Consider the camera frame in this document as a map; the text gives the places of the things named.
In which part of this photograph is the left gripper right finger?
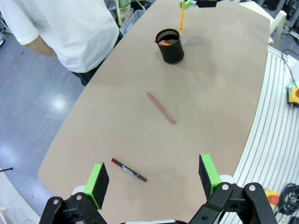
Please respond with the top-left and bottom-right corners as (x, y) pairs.
(188, 153), (278, 224)

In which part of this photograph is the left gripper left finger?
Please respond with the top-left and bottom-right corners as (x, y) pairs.
(38, 161), (110, 224)

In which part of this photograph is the black marker with red caps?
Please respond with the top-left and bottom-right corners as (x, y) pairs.
(109, 157), (150, 183)

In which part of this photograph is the dark red pen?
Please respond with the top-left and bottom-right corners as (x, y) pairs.
(147, 92), (176, 124)

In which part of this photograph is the person right forearm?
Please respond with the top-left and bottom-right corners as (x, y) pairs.
(23, 36), (58, 58)

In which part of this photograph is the black mesh pen holder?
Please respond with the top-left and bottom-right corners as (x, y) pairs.
(155, 28), (185, 64)

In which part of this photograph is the grey plastic crate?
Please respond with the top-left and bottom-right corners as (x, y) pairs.
(119, 8), (147, 36)

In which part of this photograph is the bag with green print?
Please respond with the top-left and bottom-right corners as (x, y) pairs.
(116, 0), (131, 27)

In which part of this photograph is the yellow emergency stop box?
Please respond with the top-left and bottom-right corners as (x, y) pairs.
(264, 187), (281, 210)
(286, 85), (299, 106)

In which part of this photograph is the white slotted mounting platform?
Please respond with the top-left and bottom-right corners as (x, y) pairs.
(219, 45), (299, 224)

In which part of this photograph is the white chair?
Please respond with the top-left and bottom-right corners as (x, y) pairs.
(238, 0), (287, 47)

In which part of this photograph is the person in white T-shirt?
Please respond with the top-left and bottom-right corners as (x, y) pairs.
(0, 0), (124, 87)

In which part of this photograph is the black cable bundle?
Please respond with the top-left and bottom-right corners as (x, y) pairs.
(274, 182), (299, 219)

